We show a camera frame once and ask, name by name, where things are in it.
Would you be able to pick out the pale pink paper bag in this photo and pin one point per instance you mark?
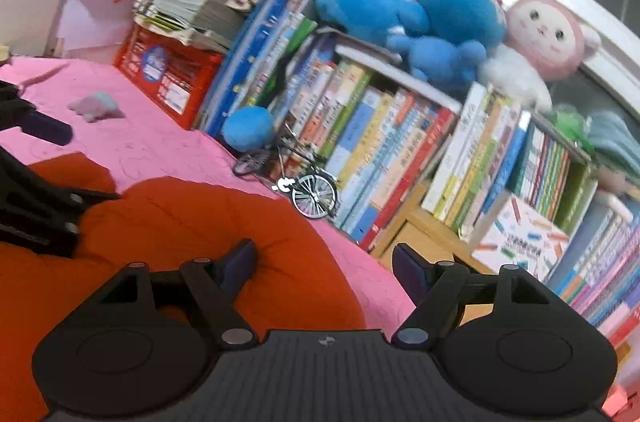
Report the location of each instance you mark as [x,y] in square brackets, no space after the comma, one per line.
[90,12]

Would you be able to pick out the pink white plush doll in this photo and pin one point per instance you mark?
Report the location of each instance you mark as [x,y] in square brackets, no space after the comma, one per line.
[545,37]

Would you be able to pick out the small grey toy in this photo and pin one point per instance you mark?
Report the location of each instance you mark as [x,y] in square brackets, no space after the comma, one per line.
[97,107]

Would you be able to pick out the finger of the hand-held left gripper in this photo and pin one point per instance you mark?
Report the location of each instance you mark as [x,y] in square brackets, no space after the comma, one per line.
[47,130]
[45,194]

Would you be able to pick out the row of yellow green books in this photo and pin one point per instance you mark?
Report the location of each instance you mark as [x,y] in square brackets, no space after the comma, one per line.
[375,142]

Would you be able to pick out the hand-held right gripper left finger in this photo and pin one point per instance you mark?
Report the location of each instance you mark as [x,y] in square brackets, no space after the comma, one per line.
[240,264]

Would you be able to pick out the row of tall blue books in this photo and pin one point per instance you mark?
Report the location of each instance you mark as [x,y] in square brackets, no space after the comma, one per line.
[260,42]

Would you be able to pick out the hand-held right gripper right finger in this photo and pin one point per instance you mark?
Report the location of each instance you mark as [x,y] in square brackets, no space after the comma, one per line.
[407,272]

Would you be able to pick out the stack of paper booklets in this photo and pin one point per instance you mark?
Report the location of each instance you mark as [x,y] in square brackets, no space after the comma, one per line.
[200,12]

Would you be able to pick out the black miniature bicycle model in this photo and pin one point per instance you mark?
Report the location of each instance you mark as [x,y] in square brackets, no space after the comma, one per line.
[312,194]

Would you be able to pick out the wooden drawer organizer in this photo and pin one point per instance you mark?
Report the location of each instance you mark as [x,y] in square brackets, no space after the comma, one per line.
[415,232]

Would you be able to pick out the red plastic crate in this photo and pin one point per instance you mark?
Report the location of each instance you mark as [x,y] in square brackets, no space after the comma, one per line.
[165,77]

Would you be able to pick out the pink rabbit-print blanket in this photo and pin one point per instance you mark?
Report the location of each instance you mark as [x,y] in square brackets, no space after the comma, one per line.
[150,142]

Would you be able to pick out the white pencil-print box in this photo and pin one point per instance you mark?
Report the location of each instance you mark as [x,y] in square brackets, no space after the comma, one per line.
[520,242]

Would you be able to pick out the row of pink purple books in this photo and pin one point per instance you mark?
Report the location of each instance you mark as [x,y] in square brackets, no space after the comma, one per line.
[610,272]

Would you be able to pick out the blue round plush ball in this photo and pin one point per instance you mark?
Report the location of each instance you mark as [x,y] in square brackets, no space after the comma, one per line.
[247,127]

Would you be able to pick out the orange puffer jacket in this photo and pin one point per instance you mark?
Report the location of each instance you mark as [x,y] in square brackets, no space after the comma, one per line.
[200,222]

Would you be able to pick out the small blue plush toy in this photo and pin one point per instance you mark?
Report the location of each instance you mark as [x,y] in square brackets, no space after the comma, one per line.
[440,60]

